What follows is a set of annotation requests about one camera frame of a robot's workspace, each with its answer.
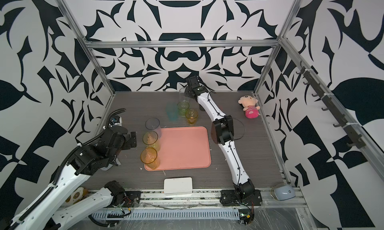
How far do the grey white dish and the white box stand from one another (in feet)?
1.35

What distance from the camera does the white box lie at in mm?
739

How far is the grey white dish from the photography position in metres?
0.70
